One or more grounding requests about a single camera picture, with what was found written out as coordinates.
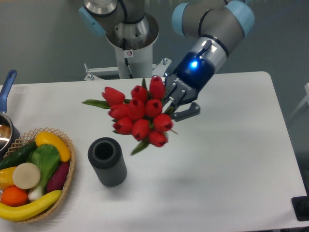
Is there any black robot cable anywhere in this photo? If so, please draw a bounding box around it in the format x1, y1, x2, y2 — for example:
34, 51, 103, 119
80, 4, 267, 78
122, 38, 134, 79

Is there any woven wicker basket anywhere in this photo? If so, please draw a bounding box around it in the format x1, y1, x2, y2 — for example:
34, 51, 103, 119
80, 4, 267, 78
0, 128, 76, 223

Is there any red tulip bouquet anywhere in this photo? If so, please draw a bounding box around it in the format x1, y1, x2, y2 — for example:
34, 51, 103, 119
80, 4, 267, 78
82, 75, 174, 155

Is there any orange fruit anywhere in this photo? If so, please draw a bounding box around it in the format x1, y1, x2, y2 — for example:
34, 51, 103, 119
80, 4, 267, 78
0, 186, 28, 207

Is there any black device at edge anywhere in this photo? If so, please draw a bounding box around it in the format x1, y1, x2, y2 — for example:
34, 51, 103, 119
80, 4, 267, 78
291, 196, 309, 221

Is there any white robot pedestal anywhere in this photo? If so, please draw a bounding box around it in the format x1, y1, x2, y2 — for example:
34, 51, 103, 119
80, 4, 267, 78
84, 13, 172, 80

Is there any blue handled saucepan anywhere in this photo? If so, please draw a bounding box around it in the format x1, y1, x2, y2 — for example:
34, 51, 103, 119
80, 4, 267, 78
0, 70, 20, 159

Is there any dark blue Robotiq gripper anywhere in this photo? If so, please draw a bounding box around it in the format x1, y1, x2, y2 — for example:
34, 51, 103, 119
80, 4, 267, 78
163, 52, 214, 122

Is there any yellow pepper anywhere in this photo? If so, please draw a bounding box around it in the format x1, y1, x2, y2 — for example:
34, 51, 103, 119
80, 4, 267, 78
0, 166, 16, 189

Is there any green cucumber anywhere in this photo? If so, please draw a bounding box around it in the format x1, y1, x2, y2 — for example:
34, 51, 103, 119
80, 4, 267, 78
0, 141, 37, 170

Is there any green bok choy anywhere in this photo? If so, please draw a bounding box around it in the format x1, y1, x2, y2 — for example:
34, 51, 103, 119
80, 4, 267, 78
27, 144, 60, 202

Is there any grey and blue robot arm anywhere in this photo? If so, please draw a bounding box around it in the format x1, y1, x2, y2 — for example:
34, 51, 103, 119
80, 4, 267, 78
79, 0, 255, 121

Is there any white frame at right edge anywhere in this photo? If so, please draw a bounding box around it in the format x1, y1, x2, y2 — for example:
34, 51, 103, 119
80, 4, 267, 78
287, 83, 309, 124

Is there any purple sweet potato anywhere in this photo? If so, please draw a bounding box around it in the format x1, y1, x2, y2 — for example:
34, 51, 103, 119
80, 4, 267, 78
46, 162, 70, 193

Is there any yellow squash in basket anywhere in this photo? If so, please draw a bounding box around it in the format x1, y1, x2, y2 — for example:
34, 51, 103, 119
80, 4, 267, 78
35, 131, 71, 162

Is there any dark grey ribbed vase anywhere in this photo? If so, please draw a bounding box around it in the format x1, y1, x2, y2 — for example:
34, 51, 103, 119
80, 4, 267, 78
87, 137, 127, 187

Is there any beige round disc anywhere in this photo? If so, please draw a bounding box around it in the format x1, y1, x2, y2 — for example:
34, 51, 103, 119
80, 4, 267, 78
12, 162, 41, 189

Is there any yellow banana front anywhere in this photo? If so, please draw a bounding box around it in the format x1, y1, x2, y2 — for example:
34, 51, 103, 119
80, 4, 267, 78
0, 190, 62, 222

